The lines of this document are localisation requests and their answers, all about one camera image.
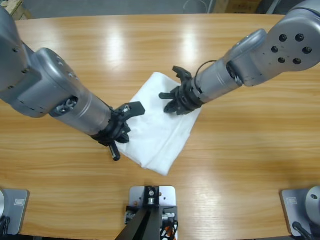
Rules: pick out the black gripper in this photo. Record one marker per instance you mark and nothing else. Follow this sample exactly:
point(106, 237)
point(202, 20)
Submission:
point(187, 98)
point(113, 130)

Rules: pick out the white t-shirt with black print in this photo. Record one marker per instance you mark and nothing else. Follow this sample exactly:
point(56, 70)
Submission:
point(160, 135)

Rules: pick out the white mounting block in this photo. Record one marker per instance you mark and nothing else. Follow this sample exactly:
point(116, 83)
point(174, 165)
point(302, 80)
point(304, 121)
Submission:
point(167, 195)

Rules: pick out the brown cardboard box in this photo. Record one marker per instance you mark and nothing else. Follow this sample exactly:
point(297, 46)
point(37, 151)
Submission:
point(240, 5)

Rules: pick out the light cardboard box stack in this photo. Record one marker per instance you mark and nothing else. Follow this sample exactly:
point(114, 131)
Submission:
point(21, 10)

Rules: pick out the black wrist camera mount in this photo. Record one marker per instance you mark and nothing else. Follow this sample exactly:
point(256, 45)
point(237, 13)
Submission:
point(182, 73)
point(133, 108)

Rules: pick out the dark post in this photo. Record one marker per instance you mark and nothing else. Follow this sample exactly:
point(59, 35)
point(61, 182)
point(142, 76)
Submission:
point(142, 225)

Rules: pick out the black bracket with silver fittings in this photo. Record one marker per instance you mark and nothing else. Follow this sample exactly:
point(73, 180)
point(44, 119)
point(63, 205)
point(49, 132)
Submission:
point(172, 208)

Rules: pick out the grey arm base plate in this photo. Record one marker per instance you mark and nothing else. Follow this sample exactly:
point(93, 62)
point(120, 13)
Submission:
point(291, 207)
point(17, 215)

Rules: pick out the grey metal frame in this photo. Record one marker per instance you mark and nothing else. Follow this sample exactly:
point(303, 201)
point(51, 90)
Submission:
point(273, 6)

